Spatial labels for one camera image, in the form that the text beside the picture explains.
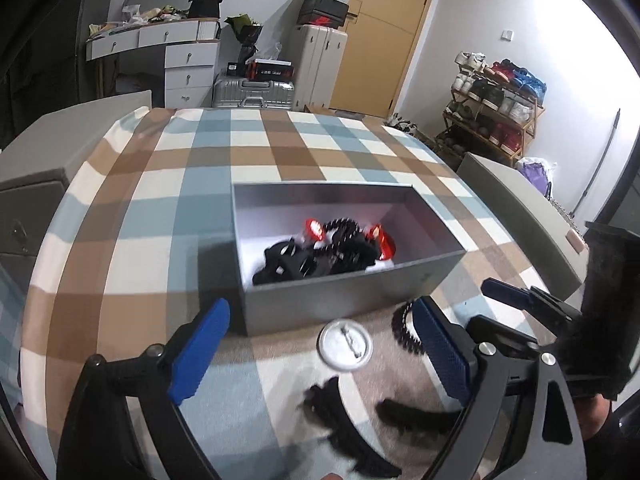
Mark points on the clutter on dressing table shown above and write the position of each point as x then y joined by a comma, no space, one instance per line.
135,17

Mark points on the grey cabinet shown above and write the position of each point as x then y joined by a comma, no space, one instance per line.
520,215
45,160

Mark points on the dark flower bouquet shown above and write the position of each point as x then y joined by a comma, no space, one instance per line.
245,30

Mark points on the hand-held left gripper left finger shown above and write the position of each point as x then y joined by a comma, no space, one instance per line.
200,352

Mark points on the tall dark wardrobe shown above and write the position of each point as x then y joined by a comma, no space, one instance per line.
35,45

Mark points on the purple bag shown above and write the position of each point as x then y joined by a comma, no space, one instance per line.
535,174

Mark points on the black box with red stripe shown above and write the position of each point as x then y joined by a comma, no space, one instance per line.
270,68

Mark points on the silver ribbed suitcase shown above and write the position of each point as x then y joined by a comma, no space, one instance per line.
252,94

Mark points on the person's right hand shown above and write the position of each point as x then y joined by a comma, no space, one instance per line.
595,412

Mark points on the black claw hair clip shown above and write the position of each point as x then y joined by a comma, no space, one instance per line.
287,262

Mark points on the white dressing table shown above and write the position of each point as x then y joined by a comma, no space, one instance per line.
190,67

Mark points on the pile of slippers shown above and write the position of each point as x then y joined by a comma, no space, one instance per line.
400,123

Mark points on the grey cardboard box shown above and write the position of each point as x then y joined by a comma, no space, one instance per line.
300,310

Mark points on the black bow hair clip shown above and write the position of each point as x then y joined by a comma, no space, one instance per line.
352,259

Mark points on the small pink case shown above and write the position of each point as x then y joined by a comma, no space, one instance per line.
575,241

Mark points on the black and red shoe box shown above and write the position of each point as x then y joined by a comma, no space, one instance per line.
322,20

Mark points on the white wall switch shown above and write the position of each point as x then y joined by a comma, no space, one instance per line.
507,35

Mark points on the wooden shoe rack with shoes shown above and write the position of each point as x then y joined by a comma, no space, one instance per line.
492,95

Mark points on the checked tablecloth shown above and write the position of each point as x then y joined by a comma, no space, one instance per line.
150,240

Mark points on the small black box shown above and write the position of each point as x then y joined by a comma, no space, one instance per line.
233,68

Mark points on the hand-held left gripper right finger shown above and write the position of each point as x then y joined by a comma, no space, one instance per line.
445,355

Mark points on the wooden door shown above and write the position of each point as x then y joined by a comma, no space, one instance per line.
385,35

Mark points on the red round badge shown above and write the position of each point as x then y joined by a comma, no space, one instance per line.
314,230
386,246

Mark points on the white upright suitcase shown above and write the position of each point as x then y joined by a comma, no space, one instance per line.
320,65

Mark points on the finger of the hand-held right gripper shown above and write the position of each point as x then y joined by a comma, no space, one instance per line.
505,290
505,330

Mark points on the round pin badge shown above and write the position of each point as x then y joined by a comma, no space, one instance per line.
345,346

